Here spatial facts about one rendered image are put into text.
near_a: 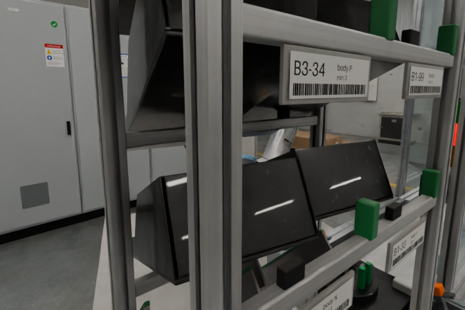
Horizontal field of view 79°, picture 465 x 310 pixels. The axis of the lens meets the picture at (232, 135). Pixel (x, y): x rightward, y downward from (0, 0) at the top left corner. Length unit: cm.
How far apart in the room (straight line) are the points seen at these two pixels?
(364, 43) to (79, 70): 320
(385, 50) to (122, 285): 32
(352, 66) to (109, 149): 21
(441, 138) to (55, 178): 326
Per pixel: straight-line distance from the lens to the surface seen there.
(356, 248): 26
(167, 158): 376
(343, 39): 20
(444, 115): 40
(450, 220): 84
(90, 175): 345
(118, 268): 32
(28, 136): 327
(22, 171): 333
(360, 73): 21
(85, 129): 335
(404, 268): 104
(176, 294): 93
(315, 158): 32
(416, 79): 29
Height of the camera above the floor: 143
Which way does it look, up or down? 9 degrees down
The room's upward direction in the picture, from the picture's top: straight up
